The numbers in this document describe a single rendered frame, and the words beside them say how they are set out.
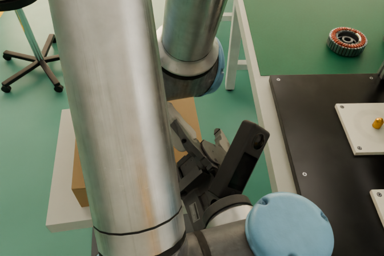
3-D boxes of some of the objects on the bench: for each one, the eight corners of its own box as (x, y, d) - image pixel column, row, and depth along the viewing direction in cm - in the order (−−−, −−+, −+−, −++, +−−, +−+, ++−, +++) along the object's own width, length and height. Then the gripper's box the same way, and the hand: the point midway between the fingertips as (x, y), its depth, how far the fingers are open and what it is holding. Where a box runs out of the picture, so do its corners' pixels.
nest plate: (354, 155, 77) (356, 152, 76) (334, 106, 87) (335, 103, 86) (419, 154, 77) (422, 151, 76) (392, 105, 87) (394, 102, 86)
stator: (330, 56, 103) (334, 47, 100) (323, 34, 110) (326, 24, 107) (367, 58, 102) (372, 48, 99) (358, 36, 110) (362, 26, 107)
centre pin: (374, 129, 80) (378, 122, 78) (370, 123, 82) (375, 115, 80) (382, 128, 80) (386, 122, 78) (378, 122, 82) (383, 115, 80)
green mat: (260, 75, 98) (260, 75, 97) (236, -26, 138) (236, -27, 138) (578, 70, 99) (579, 70, 99) (463, -29, 139) (464, -29, 139)
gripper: (152, 229, 41) (122, 120, 55) (243, 244, 54) (200, 153, 68) (200, 187, 38) (156, 83, 52) (284, 214, 51) (231, 125, 65)
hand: (192, 112), depth 59 cm, fingers open, 14 cm apart
